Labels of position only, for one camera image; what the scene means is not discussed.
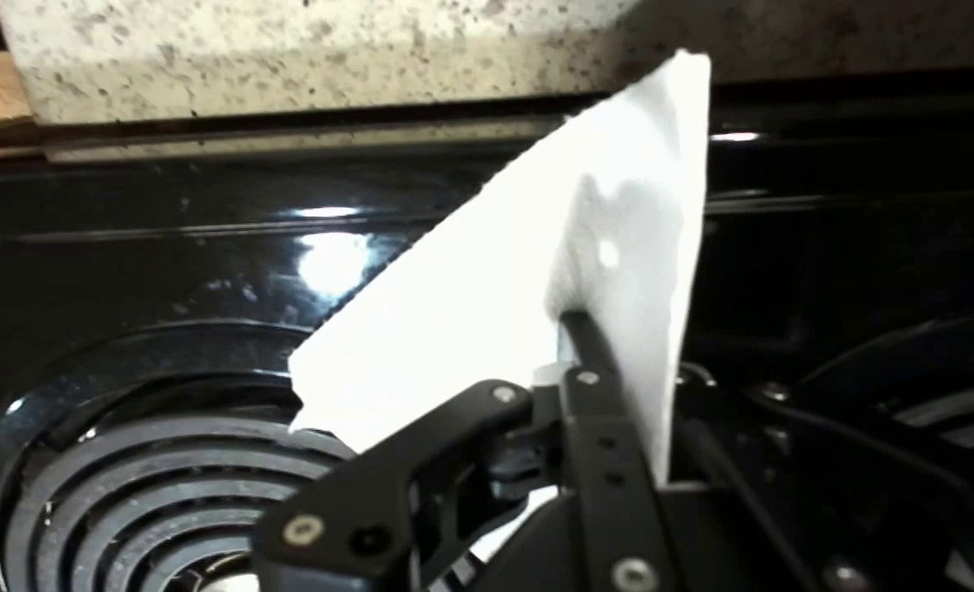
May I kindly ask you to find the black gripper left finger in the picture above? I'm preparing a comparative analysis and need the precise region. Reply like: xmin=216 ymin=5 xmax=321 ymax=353
xmin=250 ymin=311 xmax=678 ymax=592

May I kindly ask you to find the large black coil burner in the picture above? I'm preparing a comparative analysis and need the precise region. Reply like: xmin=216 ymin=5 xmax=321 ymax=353
xmin=0 ymin=315 xmax=371 ymax=592

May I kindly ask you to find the white wipe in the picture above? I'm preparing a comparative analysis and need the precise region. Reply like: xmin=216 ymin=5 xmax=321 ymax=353
xmin=287 ymin=47 xmax=718 ymax=566

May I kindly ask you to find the black electric stove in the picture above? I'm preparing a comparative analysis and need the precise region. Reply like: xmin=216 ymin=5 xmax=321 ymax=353
xmin=0 ymin=75 xmax=974 ymax=592

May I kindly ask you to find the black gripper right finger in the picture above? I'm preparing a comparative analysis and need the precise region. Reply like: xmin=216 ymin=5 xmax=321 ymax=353
xmin=670 ymin=364 xmax=974 ymax=592

